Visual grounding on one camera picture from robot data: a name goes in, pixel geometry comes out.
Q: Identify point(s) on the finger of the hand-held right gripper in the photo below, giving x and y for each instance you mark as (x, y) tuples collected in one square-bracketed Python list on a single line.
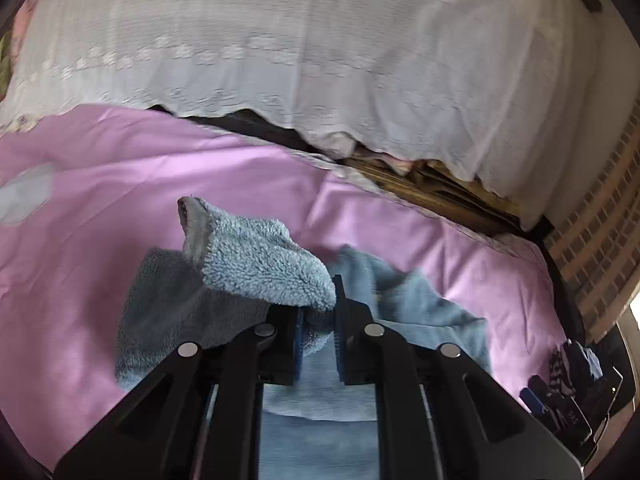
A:
[(534, 401)]

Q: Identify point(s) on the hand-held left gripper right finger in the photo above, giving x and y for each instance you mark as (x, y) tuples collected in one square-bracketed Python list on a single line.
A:
[(340, 345)]

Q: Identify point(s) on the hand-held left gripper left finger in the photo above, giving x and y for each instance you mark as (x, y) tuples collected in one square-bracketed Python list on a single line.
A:
[(299, 345)]

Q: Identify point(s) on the blue fleece garment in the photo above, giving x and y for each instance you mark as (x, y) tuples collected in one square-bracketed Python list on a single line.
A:
[(250, 260)]

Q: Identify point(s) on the dark striped cloth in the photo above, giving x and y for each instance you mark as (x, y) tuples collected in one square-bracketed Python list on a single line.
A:
[(570, 365)]

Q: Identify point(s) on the brown wooden furniture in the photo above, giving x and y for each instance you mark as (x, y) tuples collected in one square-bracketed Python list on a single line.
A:
[(440, 195)]

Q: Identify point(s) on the pink bed sheet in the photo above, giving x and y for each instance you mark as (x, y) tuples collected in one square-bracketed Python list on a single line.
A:
[(125, 200)]

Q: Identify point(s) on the white lace cloth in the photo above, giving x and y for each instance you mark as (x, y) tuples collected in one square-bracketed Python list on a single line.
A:
[(325, 50)]

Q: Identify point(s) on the light grey cloth patch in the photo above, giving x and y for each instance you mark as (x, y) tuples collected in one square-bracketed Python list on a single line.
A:
[(25, 195)]

